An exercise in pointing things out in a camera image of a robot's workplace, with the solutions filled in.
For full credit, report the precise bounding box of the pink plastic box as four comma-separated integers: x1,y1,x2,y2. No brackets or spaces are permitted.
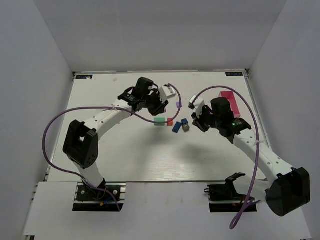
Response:
219,91,241,118

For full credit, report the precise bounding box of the green arch wood block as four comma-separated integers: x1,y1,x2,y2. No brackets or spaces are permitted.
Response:
154,117,167,127

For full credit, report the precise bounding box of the red wood cube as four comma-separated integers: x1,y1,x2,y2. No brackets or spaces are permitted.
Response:
167,118,173,127

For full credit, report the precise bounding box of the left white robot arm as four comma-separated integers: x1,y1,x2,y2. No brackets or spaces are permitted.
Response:
62,77,176,200

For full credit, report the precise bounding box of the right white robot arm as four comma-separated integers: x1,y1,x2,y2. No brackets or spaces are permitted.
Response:
189,95,311,217

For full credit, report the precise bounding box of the long blue wood block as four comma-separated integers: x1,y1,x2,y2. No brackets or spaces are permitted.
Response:
172,121,182,133

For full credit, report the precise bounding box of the olive grey wood cube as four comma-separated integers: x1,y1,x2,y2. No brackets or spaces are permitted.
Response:
182,124,190,132

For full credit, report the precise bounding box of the small blue wood cube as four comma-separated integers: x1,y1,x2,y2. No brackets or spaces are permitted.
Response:
181,118,188,125

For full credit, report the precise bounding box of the right blue table label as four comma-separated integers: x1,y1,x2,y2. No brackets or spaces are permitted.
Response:
225,72,243,77

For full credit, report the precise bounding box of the blue table label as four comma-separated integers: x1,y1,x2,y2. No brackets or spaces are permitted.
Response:
225,72,243,77
75,75,93,80

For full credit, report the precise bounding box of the left blue table label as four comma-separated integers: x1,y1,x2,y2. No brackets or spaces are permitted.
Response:
75,75,93,80

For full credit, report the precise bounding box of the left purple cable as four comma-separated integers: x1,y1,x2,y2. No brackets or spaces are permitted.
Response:
42,83,183,211

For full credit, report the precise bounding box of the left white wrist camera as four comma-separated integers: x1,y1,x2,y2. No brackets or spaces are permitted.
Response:
158,84,177,103

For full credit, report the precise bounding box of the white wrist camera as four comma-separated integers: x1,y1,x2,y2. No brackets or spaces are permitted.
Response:
158,84,177,103
188,95,205,117

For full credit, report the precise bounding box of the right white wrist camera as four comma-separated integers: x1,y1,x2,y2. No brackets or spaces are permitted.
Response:
188,95,205,117

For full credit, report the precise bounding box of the aluminium table edge rail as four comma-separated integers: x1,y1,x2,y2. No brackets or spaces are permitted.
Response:
244,68,271,147

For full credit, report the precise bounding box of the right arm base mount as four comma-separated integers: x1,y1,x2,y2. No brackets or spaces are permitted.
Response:
204,184,246,213

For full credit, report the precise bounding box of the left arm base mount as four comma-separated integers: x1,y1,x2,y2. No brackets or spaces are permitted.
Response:
72,183,126,212

